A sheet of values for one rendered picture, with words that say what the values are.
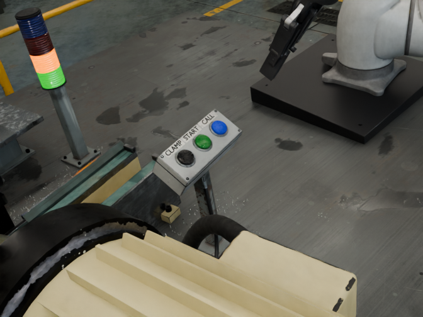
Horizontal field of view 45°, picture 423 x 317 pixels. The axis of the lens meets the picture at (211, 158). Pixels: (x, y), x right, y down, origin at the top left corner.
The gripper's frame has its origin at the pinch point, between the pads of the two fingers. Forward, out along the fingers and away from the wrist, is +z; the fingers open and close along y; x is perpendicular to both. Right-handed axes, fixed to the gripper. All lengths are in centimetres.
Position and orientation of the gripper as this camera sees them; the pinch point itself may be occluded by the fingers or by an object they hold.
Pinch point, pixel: (274, 61)
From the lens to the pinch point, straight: 95.5
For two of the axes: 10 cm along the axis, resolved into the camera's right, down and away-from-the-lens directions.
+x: 7.5, 6.4, -1.4
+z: -3.1, 5.4, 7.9
